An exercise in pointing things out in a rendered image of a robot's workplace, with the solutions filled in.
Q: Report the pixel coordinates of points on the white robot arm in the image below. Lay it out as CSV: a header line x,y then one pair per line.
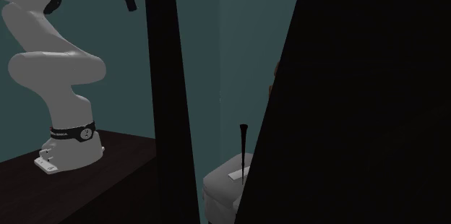
x,y
56,70

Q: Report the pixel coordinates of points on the black thin upright brush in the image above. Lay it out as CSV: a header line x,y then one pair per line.
x,y
243,145

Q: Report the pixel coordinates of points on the dark robot stand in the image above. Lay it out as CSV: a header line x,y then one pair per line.
x,y
88,188

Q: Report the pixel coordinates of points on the white flat card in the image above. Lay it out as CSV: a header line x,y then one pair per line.
x,y
238,174

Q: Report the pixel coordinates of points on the white toilet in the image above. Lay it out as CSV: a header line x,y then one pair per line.
x,y
220,189

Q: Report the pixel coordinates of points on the large black panel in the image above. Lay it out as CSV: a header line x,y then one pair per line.
x,y
352,110

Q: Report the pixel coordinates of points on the black upright post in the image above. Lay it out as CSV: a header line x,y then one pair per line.
x,y
169,93

